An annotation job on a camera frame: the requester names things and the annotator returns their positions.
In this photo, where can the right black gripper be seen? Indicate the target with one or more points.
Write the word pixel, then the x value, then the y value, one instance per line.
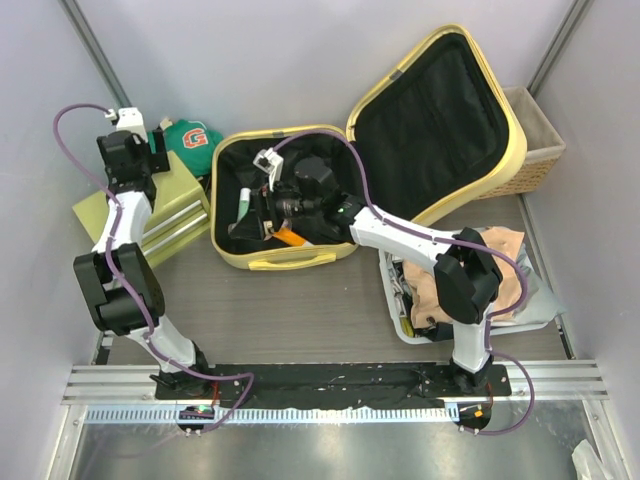
pixel 249 228

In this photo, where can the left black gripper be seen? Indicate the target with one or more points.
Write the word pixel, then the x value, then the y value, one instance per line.
pixel 157 162

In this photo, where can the yellow-green drawer box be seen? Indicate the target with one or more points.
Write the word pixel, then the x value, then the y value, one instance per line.
pixel 178 215

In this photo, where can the white plastic mesh basket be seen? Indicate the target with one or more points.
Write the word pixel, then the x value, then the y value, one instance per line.
pixel 395 305

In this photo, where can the yellow-green shirt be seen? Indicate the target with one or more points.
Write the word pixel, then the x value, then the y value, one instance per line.
pixel 406 326

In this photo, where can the beige sock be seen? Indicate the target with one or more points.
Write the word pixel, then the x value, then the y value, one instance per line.
pixel 425 310

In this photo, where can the yellow hard-shell suitcase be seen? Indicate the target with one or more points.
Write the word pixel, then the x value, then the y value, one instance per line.
pixel 432 135

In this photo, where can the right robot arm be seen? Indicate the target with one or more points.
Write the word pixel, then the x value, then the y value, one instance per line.
pixel 467 279

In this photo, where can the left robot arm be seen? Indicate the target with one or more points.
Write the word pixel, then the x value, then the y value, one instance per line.
pixel 120 290

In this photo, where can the green white tube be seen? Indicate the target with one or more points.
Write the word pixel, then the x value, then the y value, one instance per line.
pixel 244 203

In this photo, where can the green jersey with G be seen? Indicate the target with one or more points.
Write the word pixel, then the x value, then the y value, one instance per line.
pixel 193 143

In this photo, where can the orange tube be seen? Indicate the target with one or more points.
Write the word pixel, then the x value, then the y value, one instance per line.
pixel 291 238

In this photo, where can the wicker basket with liner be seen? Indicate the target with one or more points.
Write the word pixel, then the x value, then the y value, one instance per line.
pixel 544 145

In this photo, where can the white crumpled plastic bag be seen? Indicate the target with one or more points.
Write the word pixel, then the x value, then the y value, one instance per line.
pixel 587 464

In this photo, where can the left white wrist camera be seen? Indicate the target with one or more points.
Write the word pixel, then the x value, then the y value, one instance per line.
pixel 128 119

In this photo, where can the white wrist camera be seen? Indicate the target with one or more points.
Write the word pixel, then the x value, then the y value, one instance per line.
pixel 128 119
pixel 271 163

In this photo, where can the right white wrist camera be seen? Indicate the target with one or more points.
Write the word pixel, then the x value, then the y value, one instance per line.
pixel 271 163

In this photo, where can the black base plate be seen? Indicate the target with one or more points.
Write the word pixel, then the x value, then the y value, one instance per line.
pixel 331 386

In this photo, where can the white slotted cable duct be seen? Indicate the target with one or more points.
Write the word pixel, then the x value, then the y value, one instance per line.
pixel 195 414

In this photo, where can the aluminium rail frame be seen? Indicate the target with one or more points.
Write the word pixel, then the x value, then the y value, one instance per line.
pixel 572 405

